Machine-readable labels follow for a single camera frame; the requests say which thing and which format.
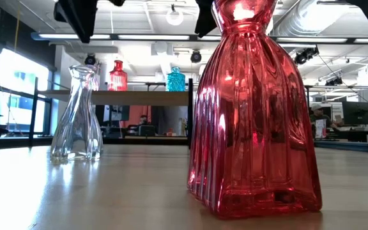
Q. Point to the white standing sign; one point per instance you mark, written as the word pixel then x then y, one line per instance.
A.
pixel 320 129

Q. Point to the clear twisted glass vase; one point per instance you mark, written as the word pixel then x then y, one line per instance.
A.
pixel 77 127

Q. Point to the teal cylindrical glass vase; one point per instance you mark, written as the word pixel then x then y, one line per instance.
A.
pixel 175 81

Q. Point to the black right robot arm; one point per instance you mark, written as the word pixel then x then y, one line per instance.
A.
pixel 359 8

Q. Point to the wooden shelf black metal frame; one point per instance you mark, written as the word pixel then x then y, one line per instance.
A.
pixel 123 98

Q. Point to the red ribbed glass bottle vase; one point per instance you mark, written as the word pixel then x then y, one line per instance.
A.
pixel 118 80

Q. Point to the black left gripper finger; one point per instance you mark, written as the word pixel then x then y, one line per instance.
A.
pixel 78 19

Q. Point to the person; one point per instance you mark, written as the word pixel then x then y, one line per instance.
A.
pixel 316 110
pixel 143 119

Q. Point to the large window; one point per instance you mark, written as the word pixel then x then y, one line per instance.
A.
pixel 18 83

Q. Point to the long ceiling light strip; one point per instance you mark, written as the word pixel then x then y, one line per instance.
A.
pixel 153 37

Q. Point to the black ceiling spotlight cluster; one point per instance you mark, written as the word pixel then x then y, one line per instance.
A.
pixel 300 58

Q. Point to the silver air duct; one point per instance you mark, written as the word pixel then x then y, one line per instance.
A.
pixel 315 16

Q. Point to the orange partition panel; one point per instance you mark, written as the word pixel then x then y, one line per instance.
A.
pixel 133 115

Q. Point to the black computer monitor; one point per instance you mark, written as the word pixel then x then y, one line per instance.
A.
pixel 356 113

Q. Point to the black aluminium frame rail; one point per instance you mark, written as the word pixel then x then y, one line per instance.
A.
pixel 11 142
pixel 350 147
pixel 139 141

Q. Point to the red square fluted glass vase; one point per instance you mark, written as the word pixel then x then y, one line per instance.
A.
pixel 254 127

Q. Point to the dark office desk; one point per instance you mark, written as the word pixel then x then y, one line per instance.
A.
pixel 356 134

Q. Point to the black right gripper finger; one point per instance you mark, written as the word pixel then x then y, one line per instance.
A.
pixel 205 22

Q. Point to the dark display screen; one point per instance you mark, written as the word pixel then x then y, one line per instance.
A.
pixel 117 112

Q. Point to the black workstation frame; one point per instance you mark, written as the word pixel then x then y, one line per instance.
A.
pixel 308 96

